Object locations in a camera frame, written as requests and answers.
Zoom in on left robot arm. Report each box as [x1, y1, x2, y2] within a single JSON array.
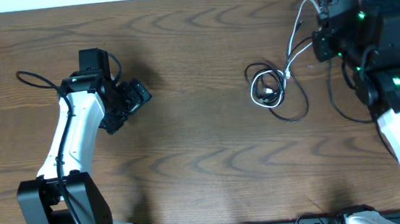
[[17, 48, 151, 224]]

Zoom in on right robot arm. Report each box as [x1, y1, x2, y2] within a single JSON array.
[[312, 0, 400, 165]]

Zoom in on white cable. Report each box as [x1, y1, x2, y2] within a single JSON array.
[[242, 0, 331, 111]]

